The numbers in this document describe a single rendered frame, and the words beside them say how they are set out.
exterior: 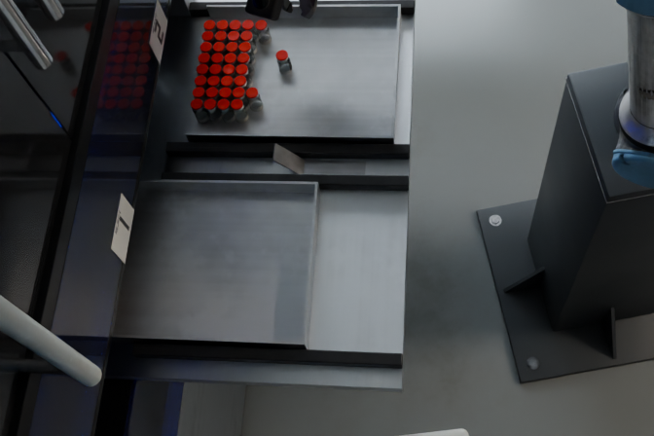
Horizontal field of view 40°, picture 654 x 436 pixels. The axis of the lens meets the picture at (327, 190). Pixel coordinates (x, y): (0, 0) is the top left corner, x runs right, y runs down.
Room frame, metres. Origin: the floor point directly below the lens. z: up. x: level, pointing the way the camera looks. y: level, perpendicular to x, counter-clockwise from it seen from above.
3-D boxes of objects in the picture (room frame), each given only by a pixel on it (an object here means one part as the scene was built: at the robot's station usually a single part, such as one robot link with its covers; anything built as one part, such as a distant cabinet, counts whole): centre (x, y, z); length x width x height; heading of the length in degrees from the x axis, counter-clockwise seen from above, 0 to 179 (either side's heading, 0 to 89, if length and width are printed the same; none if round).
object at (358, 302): (0.70, 0.09, 0.87); 0.70 x 0.48 x 0.02; 163
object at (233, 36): (0.88, 0.11, 0.90); 0.18 x 0.02 x 0.05; 163
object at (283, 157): (0.67, 0.00, 0.91); 0.14 x 0.03 x 0.06; 72
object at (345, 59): (0.85, 0.00, 0.90); 0.34 x 0.26 x 0.04; 73
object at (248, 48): (0.87, 0.08, 0.90); 0.18 x 0.02 x 0.05; 163
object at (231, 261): (0.55, 0.21, 0.90); 0.34 x 0.26 x 0.04; 73
